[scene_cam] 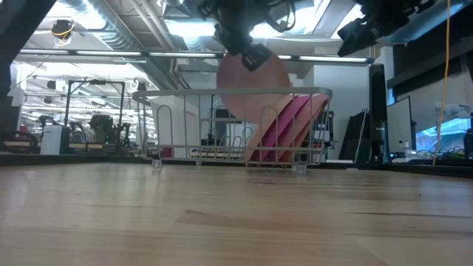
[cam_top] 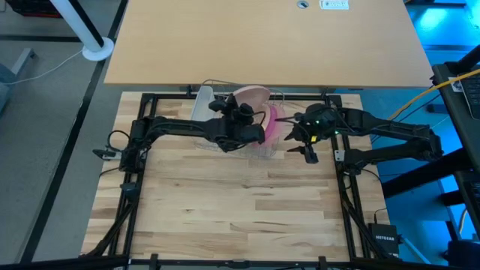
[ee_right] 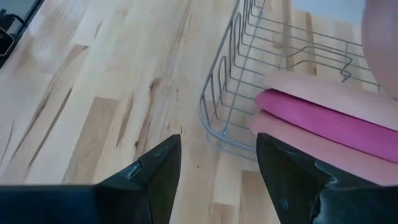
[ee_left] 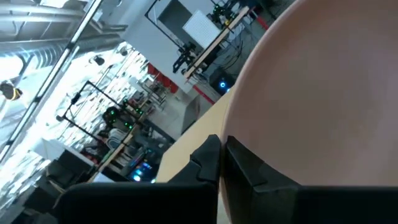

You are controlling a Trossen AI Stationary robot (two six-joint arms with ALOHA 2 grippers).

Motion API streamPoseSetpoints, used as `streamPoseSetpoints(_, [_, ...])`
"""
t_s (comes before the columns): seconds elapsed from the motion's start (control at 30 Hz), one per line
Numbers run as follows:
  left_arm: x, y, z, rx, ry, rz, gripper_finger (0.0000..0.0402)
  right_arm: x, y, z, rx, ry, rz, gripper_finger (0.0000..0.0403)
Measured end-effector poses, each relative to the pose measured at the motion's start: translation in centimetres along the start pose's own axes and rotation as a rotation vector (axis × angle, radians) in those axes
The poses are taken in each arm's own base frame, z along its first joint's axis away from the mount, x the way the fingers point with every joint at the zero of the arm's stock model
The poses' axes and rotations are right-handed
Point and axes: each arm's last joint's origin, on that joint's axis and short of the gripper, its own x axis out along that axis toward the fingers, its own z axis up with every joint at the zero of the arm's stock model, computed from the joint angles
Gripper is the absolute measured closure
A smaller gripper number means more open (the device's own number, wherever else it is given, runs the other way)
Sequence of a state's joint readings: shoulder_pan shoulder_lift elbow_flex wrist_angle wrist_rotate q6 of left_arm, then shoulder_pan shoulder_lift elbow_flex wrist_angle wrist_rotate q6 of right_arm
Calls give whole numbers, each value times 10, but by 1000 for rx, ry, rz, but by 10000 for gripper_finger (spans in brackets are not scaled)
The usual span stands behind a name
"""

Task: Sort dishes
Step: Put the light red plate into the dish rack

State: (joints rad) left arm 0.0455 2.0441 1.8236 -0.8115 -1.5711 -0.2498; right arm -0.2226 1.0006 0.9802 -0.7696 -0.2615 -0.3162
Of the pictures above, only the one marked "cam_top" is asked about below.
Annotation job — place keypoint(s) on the white translucent utensil holder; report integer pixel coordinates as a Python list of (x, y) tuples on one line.
[(200, 107)]

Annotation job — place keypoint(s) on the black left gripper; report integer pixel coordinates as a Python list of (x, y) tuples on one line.
[(243, 114)]

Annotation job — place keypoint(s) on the grey metal furniture leg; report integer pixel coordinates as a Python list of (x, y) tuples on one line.
[(22, 60)]

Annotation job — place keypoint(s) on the white power strip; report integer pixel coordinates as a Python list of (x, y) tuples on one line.
[(333, 4)]

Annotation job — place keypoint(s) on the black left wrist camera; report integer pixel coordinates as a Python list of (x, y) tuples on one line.
[(217, 105)]

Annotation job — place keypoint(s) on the pale pink plate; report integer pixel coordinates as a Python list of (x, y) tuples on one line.
[(253, 95)]

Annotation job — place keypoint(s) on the black red storage crate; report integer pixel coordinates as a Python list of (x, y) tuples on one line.
[(30, 8)]

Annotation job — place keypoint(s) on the large light wooden desk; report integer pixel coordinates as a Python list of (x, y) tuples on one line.
[(262, 45)]

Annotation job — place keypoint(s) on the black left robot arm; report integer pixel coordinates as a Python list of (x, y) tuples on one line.
[(176, 126)]

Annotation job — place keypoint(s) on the black equipment cart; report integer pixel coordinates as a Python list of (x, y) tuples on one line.
[(453, 123)]

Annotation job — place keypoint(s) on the black Netgear network switch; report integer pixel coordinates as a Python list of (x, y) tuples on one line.
[(384, 240)]

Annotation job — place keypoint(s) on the black rig crossbar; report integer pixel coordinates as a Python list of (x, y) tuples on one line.
[(225, 264)]

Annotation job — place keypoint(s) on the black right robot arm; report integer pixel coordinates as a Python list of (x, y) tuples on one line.
[(393, 129)]

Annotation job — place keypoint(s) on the black aluminium table frame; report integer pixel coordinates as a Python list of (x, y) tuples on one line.
[(168, 96)]

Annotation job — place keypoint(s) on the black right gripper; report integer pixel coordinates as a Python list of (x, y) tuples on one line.
[(317, 123)]

